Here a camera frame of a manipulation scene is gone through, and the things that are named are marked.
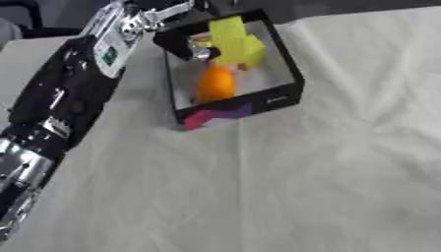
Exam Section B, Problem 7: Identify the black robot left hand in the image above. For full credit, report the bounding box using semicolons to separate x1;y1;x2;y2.
152;0;243;62

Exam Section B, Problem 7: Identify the yellow-green cross-shaped block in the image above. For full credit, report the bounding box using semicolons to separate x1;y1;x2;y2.
207;15;269;67

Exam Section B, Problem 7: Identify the black box with white inside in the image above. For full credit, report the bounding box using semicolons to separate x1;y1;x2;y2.
153;8;307;132

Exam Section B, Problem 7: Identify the orange toy fruit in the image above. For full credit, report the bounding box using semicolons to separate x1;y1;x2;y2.
194;64;238;103

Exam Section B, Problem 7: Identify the black chair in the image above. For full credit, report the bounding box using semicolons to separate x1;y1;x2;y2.
0;0;89;39

